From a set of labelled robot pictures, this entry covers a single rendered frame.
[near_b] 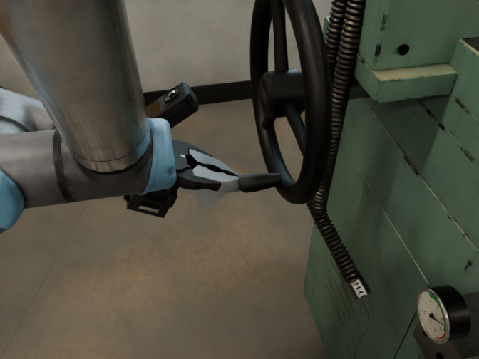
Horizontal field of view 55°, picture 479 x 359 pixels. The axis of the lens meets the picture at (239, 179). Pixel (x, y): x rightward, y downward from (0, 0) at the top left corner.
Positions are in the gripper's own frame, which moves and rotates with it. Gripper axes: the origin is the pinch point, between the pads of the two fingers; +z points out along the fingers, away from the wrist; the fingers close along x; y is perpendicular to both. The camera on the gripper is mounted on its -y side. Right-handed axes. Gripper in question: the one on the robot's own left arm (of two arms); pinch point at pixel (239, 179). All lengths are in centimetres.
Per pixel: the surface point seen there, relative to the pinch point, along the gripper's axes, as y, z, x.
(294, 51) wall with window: 10, 62, -133
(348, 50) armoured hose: -22.2, 2.7, 1.6
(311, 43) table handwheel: -22.4, -5.5, 8.2
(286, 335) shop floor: 53, 46, -18
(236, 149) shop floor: 46, 45, -98
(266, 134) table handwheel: -4.3, 4.2, -7.9
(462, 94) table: -24.8, 13.6, 9.2
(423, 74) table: -24.4, 9.0, 7.2
